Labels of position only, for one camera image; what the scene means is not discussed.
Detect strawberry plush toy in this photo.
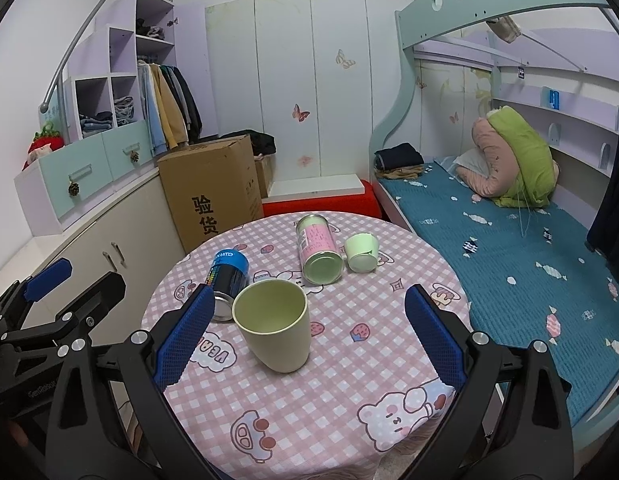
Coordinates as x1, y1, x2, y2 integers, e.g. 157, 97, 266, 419
22, 122, 66, 171

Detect small green paper cup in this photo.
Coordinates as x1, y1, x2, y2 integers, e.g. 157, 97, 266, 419
344, 232, 380, 274

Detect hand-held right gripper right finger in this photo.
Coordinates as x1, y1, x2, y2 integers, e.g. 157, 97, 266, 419
404, 284, 575, 480

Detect white board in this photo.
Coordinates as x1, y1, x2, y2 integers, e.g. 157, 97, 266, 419
267, 174, 367, 199

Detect dark hanging garment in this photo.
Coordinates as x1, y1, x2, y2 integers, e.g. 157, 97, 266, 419
586, 104, 619, 262

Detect small cardboard box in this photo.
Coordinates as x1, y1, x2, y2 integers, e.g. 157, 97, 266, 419
254, 156, 276, 200

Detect white floor cabinet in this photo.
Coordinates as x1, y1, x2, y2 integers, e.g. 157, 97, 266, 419
0, 162, 186, 313

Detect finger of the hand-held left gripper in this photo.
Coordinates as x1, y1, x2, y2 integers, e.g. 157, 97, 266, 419
0, 272, 127, 357
0, 258, 74, 335

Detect grey metal railing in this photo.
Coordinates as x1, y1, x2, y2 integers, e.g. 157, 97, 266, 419
38, 0, 173, 114

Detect dark hanging jacket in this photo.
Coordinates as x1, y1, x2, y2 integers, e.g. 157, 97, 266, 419
168, 64, 204, 144

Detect large pale green cup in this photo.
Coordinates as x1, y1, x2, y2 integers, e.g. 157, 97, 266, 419
232, 280, 311, 374

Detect black cloth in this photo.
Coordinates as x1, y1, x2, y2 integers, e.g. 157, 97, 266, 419
218, 129, 277, 157

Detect purple bed wall shelf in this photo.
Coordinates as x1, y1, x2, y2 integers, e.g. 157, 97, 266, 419
489, 94, 619, 137

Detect pink checked cartoon tablecloth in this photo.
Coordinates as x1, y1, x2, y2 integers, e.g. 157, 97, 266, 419
140, 211, 473, 480

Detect green drawer unit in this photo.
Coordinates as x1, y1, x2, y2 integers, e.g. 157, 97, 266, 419
14, 119, 161, 237

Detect folded grey clothes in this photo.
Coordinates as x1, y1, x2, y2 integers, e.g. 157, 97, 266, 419
112, 95, 136, 126

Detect green bunk bed frame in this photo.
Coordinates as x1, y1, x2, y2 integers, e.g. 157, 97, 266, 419
368, 0, 619, 461

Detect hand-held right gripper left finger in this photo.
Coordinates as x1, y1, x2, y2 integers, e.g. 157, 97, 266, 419
47, 284, 216, 480

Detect hanging grey pouch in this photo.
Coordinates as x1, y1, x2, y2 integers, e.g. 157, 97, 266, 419
485, 14, 523, 45

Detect green and pink rolled quilt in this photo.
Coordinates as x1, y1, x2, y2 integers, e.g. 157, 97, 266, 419
471, 106, 561, 210

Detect white pillow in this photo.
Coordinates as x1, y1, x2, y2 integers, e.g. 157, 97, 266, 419
452, 148, 491, 182

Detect red stool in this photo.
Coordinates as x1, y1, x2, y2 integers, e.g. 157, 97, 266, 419
262, 179, 386, 221

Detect large cardboard box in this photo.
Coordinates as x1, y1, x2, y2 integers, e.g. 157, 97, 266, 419
157, 134, 264, 257

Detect blue drink can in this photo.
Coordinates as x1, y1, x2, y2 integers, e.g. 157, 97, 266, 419
204, 249, 251, 323

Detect yellow hanging jacket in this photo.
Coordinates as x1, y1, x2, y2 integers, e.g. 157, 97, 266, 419
152, 63, 189, 150

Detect dark clothes on shelf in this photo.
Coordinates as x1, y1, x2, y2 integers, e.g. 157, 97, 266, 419
136, 18, 166, 41

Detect pink drink can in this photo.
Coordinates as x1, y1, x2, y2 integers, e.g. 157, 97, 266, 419
296, 214, 345, 285

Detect folded beige clothes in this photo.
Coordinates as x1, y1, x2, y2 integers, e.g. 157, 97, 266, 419
377, 163, 425, 180

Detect light blue hanging shirt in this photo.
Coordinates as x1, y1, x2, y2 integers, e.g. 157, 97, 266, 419
138, 62, 166, 159

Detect purple open shelf wardrobe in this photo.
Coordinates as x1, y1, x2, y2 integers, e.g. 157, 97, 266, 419
62, 0, 221, 147

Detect blue candy print bedsheet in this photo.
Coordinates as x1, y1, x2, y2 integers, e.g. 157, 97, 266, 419
377, 159, 619, 423

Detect folded blue jeans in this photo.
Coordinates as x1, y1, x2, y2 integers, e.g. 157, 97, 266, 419
80, 112, 113, 136

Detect folded dark clothes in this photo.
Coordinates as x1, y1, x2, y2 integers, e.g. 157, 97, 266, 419
374, 142, 425, 172

